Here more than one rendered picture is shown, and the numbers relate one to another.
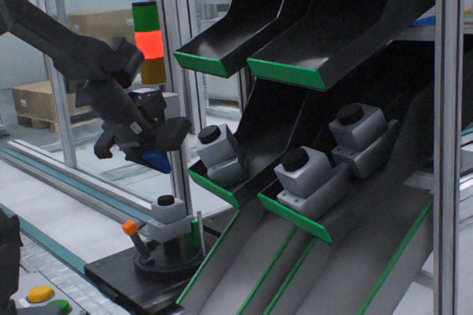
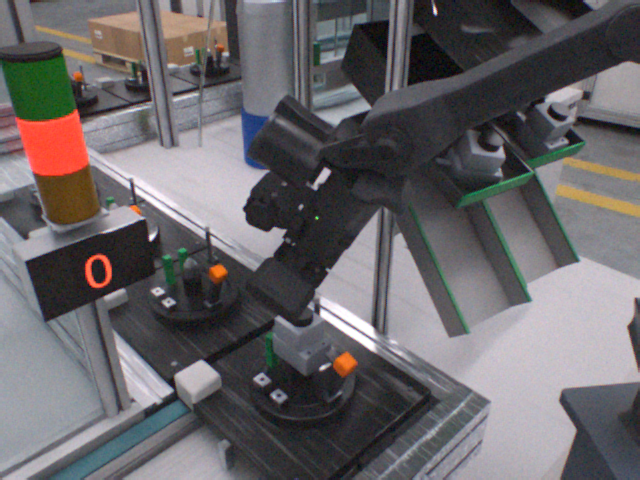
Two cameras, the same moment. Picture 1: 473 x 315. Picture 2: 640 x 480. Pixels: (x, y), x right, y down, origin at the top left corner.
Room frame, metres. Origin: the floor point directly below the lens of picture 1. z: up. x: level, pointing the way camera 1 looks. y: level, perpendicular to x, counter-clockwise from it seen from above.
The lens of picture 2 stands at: (1.06, 0.66, 1.53)
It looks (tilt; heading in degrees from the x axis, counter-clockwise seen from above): 32 degrees down; 263
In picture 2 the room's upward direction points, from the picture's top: straight up
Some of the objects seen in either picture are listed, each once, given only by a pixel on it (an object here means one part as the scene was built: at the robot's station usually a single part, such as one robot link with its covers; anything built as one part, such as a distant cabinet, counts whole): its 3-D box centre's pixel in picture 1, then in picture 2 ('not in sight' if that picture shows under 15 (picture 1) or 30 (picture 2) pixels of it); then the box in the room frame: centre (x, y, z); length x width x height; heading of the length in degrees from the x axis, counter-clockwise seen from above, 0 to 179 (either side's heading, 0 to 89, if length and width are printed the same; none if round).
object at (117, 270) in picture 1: (174, 267); (303, 392); (1.02, 0.13, 0.96); 0.24 x 0.24 x 0.02; 37
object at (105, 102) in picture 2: not in sight; (70, 88); (1.60, -1.11, 1.01); 0.24 x 0.24 x 0.13; 37
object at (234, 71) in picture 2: not in sight; (208, 59); (1.21, -1.41, 1.01); 0.24 x 0.24 x 0.13; 37
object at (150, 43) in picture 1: (149, 43); (54, 139); (1.24, 0.15, 1.33); 0.05 x 0.05 x 0.05
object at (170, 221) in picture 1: (172, 214); (296, 331); (1.02, 0.12, 1.06); 0.08 x 0.04 x 0.07; 127
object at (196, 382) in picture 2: not in sight; (198, 385); (1.16, 0.11, 0.97); 0.05 x 0.05 x 0.04; 37
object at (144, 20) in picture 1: (146, 17); (39, 84); (1.24, 0.15, 1.38); 0.05 x 0.05 x 0.05
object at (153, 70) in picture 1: (152, 69); (67, 188); (1.24, 0.15, 1.28); 0.05 x 0.05 x 0.05
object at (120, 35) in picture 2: not in sight; (162, 44); (1.90, -5.24, 0.20); 1.20 x 0.80 x 0.41; 135
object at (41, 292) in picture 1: (40, 295); not in sight; (0.96, 0.35, 0.96); 0.04 x 0.04 x 0.02
